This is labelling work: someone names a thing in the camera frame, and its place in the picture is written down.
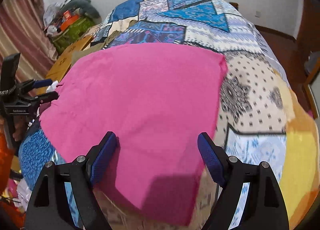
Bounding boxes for striped pink curtain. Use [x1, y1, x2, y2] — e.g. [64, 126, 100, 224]
[1, 0, 57, 82]

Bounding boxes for grey plush toy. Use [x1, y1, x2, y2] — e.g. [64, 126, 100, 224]
[59, 0, 100, 19]

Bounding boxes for orange box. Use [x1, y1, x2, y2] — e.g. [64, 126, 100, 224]
[60, 10, 80, 32]

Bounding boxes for pink pants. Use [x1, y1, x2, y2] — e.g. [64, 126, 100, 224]
[40, 43, 227, 226]

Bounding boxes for olive green pants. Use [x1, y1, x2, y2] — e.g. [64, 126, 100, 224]
[71, 31, 121, 67]

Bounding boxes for green patterned storage bag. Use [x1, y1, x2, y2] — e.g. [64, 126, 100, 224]
[50, 16, 95, 55]

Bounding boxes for crumpled white paper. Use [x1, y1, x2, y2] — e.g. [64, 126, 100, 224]
[46, 81, 59, 93]

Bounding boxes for yellow orange plush blanket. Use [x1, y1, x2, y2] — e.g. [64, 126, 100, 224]
[276, 74, 319, 229]

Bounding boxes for wooden bedside board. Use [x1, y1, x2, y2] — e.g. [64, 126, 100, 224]
[45, 35, 93, 82]

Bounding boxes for wooden bed post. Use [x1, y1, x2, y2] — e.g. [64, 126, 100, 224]
[229, 2, 239, 10]

